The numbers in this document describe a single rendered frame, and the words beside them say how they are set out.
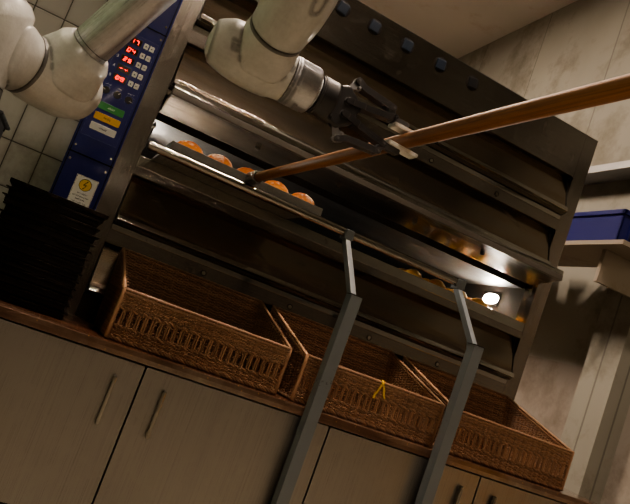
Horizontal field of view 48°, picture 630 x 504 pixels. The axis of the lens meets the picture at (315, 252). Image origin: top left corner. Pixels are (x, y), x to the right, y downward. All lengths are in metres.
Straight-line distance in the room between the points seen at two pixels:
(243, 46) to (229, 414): 1.22
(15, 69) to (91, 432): 0.97
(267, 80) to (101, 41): 0.67
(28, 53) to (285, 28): 0.78
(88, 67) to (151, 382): 0.86
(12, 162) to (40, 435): 0.95
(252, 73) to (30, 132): 1.43
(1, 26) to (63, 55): 0.16
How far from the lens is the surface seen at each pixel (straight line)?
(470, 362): 2.40
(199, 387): 2.10
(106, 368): 2.05
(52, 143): 2.57
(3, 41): 1.76
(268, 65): 1.24
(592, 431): 5.06
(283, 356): 2.24
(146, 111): 2.62
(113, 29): 1.82
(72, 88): 1.85
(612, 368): 5.08
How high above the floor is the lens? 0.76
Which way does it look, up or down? 7 degrees up
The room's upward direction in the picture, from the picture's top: 20 degrees clockwise
